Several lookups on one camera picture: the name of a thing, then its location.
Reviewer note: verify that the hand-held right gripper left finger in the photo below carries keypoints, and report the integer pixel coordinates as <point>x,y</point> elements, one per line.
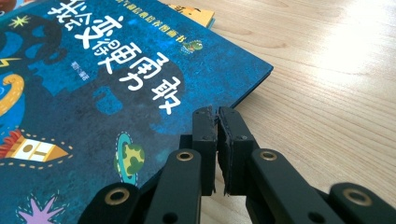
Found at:
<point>205,140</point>

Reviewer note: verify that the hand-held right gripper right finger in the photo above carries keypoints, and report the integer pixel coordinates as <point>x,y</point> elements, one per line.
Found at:
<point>236,149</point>

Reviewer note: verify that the light blue monster picture book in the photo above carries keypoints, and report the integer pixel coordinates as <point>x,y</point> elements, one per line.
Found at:
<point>199,15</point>

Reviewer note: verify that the dark blue picture book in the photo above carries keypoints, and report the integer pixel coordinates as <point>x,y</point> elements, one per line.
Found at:
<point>93,93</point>

